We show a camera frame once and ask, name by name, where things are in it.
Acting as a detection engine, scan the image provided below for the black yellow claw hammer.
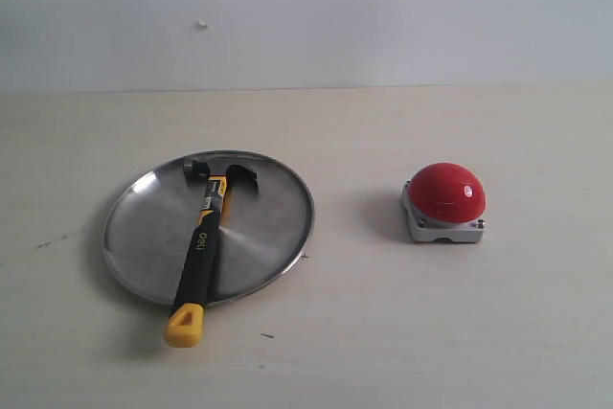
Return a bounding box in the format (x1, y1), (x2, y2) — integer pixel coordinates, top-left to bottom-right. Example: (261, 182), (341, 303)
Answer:
(164, 156), (259, 348)

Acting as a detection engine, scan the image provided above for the round stainless steel plate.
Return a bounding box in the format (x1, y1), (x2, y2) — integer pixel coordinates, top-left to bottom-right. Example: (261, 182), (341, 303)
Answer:
(102, 150), (314, 307)

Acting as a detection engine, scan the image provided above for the red dome push button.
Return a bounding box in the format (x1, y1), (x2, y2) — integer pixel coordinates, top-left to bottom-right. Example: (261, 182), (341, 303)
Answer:
(401, 163), (487, 243)

